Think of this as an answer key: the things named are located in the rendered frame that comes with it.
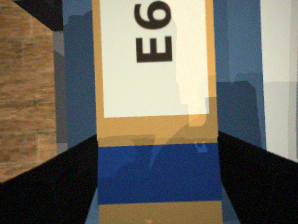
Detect dark grey block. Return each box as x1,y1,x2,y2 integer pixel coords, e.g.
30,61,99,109
12,0,63,31

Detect dark blue low platform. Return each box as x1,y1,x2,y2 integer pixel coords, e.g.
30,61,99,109
62,0,267,224

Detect orange welding electrode pack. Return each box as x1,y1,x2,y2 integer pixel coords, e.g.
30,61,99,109
92,0,223,224

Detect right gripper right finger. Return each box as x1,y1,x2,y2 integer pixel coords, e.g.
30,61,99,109
217,130,298,224

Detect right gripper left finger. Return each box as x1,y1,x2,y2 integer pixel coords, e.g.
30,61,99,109
0,134,98,224

